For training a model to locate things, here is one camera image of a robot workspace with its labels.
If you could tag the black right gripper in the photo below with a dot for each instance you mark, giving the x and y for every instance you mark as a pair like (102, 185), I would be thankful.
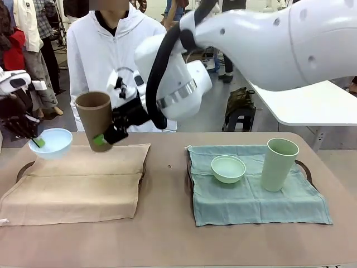
(131, 114)

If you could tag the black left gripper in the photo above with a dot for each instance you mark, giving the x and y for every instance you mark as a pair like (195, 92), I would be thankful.
(15, 106)

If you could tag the tall brown cup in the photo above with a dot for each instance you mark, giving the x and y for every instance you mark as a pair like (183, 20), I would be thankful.
(94, 120)

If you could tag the light blue bowl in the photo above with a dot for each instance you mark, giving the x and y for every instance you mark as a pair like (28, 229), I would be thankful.
(55, 145)

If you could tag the beige cloth mat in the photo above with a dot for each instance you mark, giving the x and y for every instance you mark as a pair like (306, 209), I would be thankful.
(69, 192)

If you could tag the pale green bowl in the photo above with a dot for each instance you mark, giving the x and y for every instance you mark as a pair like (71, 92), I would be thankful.
(228, 169)

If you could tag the teal cloth mat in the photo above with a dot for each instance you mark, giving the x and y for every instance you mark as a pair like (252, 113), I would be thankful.
(251, 203)

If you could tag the tall pale green cup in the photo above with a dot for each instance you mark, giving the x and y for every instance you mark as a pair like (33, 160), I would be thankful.
(276, 167)

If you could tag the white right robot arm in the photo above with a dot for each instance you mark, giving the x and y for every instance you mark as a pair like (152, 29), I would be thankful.
(279, 42)

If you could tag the dark brown tray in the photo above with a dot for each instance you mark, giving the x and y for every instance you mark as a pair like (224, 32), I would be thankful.
(306, 167)
(144, 167)

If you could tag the grey hanging garment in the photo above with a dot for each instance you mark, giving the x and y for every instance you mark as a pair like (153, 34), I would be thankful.
(42, 72)

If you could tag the person in white hooded coat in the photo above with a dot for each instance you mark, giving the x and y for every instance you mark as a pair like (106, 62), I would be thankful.
(92, 56)

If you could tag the red hanging garment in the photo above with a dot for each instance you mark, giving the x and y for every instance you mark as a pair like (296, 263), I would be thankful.
(16, 53)

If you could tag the dark patterned garment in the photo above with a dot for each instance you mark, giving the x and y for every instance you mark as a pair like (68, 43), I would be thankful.
(5, 25)

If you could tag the white hanging jacket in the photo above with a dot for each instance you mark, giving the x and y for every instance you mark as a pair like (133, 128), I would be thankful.
(26, 22)

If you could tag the grey plaid shirt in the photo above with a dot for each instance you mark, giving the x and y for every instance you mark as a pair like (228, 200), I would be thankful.
(44, 19)

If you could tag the black stool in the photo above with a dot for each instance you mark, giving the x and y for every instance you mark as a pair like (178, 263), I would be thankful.
(240, 118)

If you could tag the olive green bag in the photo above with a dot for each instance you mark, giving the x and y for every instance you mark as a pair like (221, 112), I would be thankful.
(240, 99)

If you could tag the person in dark trousers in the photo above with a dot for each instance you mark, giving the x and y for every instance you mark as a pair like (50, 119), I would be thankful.
(227, 64)

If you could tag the white side table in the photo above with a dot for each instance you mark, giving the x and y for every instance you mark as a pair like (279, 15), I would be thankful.
(306, 106)

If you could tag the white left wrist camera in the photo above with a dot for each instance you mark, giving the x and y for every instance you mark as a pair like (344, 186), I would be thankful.
(39, 85)

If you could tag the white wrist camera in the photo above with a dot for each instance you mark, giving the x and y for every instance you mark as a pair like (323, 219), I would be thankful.
(39, 85)
(111, 79)

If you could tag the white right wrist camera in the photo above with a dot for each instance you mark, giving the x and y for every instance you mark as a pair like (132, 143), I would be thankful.
(111, 79)

